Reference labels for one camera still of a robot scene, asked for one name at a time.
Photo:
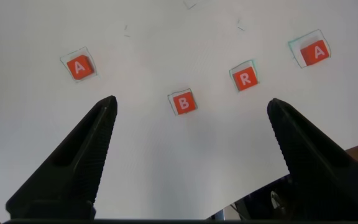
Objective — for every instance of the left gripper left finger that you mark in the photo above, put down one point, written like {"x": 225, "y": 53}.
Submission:
{"x": 76, "y": 161}

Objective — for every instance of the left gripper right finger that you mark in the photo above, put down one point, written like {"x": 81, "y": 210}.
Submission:
{"x": 322, "y": 168}

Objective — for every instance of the orange letter A block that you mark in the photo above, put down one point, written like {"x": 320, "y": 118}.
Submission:
{"x": 315, "y": 53}
{"x": 79, "y": 67}

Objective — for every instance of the orange letter R block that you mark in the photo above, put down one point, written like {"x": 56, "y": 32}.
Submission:
{"x": 245, "y": 79}

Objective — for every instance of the orange letter B block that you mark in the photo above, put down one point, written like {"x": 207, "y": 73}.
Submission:
{"x": 184, "y": 103}

